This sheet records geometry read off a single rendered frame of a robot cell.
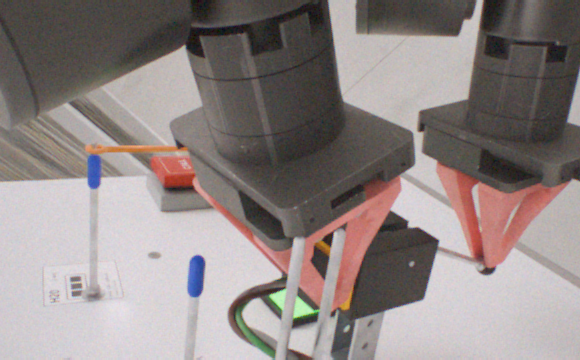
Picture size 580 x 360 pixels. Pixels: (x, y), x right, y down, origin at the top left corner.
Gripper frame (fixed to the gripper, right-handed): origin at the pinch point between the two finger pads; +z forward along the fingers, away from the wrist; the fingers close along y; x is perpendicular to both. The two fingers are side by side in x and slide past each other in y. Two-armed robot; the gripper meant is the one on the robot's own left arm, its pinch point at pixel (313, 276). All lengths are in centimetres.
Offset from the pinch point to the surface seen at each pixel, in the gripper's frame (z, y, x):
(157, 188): 5.9, -24.5, -0.5
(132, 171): 30, -72, 7
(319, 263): -0.9, 0.3, 0.4
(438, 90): 80, -115, 132
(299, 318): 7.3, -4.1, 0.5
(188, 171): 5.2, -23.5, 2.4
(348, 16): 78, -205, 163
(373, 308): 2.5, 2.0, 2.1
